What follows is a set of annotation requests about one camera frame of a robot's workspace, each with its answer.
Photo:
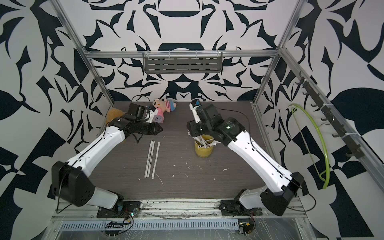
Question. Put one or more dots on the green plastic hanger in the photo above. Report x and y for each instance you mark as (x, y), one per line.
(325, 174)

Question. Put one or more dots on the grey slotted wall shelf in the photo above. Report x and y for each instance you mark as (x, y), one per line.
(183, 62)

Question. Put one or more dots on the black wall hook rail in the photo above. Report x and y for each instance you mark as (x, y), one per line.
(331, 117)

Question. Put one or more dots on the yellow plastic cup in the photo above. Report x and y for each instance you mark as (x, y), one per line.
(203, 153)

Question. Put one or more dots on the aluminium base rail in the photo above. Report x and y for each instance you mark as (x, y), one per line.
(162, 209)

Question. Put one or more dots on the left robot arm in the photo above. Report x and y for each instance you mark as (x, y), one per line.
(70, 179)

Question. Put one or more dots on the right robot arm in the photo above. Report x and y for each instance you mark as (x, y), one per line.
(281, 184)

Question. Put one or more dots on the bundle of wrapped straws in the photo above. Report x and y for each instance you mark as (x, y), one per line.
(205, 141)

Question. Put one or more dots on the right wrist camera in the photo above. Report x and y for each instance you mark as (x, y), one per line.
(194, 104)

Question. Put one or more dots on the white straw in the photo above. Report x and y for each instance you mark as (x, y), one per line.
(156, 160)
(149, 159)

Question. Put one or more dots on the pink alarm clock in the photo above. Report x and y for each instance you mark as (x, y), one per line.
(159, 117)

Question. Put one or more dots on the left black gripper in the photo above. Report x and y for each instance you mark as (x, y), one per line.
(156, 127)

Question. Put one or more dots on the white cable duct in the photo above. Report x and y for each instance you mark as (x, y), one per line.
(196, 224)

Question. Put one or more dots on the brown teddy bear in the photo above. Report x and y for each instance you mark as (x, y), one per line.
(112, 114)

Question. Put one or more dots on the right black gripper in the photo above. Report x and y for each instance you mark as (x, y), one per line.
(192, 126)

